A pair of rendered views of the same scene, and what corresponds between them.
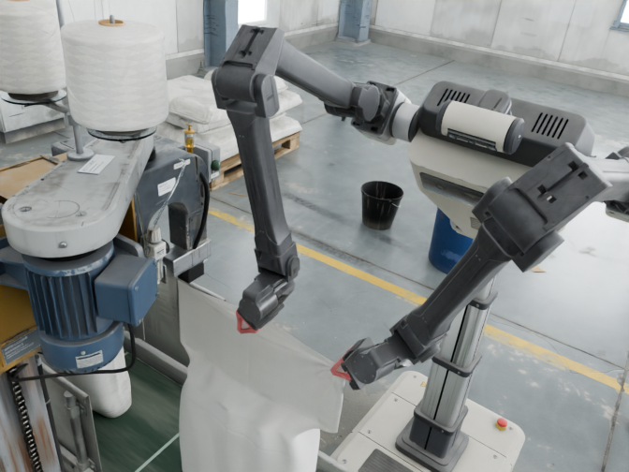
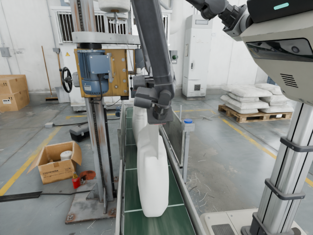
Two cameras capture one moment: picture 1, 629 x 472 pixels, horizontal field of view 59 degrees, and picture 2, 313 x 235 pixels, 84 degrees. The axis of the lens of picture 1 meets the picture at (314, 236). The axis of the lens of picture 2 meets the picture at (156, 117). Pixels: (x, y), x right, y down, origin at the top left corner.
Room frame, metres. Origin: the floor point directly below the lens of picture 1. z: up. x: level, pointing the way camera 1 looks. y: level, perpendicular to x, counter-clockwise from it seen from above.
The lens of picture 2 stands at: (0.43, -0.62, 1.33)
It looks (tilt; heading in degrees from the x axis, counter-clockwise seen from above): 21 degrees down; 51
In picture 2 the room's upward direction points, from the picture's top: straight up
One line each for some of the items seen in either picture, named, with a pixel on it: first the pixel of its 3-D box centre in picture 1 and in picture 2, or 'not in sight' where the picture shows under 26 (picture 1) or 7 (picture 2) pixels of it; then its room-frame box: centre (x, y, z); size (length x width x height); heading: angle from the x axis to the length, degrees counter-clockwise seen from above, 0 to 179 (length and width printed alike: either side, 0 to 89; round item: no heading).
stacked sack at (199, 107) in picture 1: (217, 103); (251, 92); (4.04, 0.82, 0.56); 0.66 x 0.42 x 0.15; 150
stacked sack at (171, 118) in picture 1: (192, 113); (241, 95); (4.11, 1.03, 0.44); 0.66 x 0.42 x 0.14; 54
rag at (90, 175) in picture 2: not in sight; (86, 175); (0.83, 1.11, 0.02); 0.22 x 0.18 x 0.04; 60
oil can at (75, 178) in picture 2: not in sight; (75, 178); (0.69, 1.01, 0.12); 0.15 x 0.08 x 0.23; 60
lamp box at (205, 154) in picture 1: (203, 160); (173, 57); (1.34, 0.31, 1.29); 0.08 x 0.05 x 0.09; 60
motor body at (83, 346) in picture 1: (77, 302); (94, 72); (0.81, 0.43, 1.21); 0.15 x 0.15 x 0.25
